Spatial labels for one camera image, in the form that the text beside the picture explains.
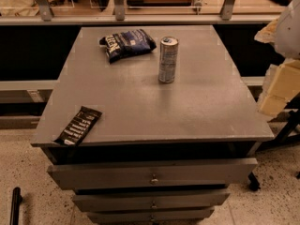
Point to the blue chip bag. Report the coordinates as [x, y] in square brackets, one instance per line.
[127, 44]

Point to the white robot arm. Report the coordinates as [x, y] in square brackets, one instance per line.
[287, 41]

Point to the silver redbull can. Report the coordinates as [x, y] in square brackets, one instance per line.
[168, 59]

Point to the grey top drawer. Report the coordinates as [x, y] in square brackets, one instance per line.
[149, 174]

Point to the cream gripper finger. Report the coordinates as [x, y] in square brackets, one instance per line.
[268, 33]
[280, 85]

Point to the grey metal rail frame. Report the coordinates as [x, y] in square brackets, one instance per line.
[137, 11]

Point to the black rxbar chocolate bar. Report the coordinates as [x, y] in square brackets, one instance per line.
[79, 126]

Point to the black stand leg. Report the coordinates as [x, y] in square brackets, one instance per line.
[293, 122]

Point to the grey drawer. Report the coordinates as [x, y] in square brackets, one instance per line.
[153, 200]
[151, 216]
[149, 174]

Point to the black pole on floor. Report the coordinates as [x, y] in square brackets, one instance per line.
[15, 206]

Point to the grey middle drawer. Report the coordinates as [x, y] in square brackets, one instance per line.
[153, 200]

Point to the grey bottom drawer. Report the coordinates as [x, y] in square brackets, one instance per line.
[151, 216]

